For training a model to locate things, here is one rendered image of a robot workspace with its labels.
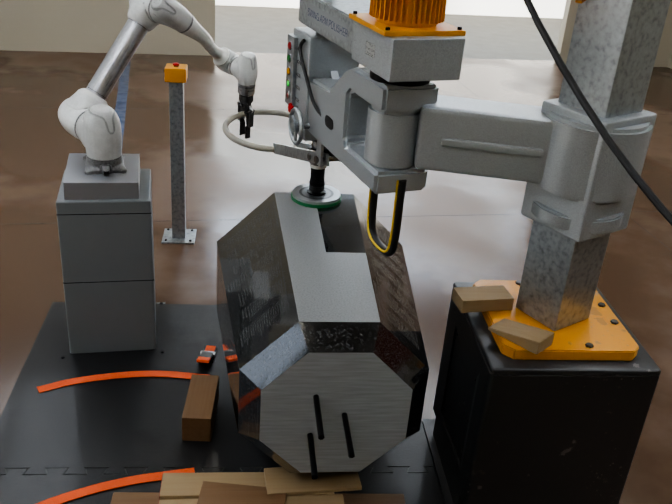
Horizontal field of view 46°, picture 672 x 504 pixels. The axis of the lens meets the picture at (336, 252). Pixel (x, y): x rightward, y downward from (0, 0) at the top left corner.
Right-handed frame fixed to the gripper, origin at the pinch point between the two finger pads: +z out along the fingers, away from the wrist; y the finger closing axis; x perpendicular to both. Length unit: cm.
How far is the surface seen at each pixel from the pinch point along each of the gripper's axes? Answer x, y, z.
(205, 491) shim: -112, 160, 53
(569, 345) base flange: -2, 214, -6
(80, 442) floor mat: -131, 92, 77
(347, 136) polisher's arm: -36, 126, -54
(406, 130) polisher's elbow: -36, 154, -67
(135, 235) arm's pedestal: -81, 40, 20
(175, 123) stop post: -9, -61, 18
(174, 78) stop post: -9, -62, -9
